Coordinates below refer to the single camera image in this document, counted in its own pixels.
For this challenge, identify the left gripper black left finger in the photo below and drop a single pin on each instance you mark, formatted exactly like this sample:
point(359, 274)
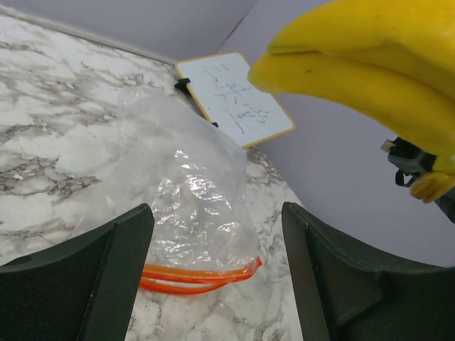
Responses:
point(80, 289)

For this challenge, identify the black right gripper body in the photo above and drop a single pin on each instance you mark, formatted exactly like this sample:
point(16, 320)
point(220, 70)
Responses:
point(411, 163)

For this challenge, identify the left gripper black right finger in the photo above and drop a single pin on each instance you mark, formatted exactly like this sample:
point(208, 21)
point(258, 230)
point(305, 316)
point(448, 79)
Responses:
point(346, 289)

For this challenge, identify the yellow fake banana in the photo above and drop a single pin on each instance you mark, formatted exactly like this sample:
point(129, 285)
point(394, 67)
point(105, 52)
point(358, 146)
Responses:
point(392, 61)

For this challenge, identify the clear zip bag orange seal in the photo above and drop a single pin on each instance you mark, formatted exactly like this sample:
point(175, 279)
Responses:
point(193, 177)

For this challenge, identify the small whiteboard wooden frame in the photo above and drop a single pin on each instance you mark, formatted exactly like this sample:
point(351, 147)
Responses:
point(219, 86)

